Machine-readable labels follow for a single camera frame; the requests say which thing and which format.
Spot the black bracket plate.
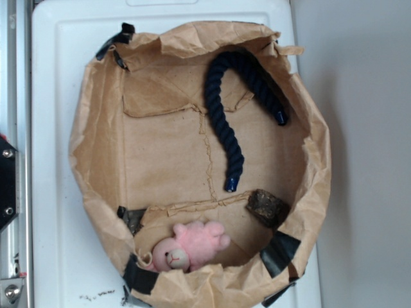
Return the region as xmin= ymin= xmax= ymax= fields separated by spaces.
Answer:
xmin=0 ymin=134 xmax=19 ymax=232

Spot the aluminium frame rail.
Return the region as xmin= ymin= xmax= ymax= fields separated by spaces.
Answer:
xmin=1 ymin=1 xmax=34 ymax=307

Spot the brown paper bag tray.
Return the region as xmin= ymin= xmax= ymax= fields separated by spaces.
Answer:
xmin=69 ymin=21 xmax=331 ymax=307

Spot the pink plush bunny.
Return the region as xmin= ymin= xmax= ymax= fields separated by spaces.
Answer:
xmin=146 ymin=221 xmax=231 ymax=272

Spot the dark blue twisted rope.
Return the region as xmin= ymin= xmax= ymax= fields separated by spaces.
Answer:
xmin=204 ymin=50 xmax=289 ymax=193

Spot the brown rough block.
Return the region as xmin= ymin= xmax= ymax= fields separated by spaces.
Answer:
xmin=246 ymin=189 xmax=290 ymax=229

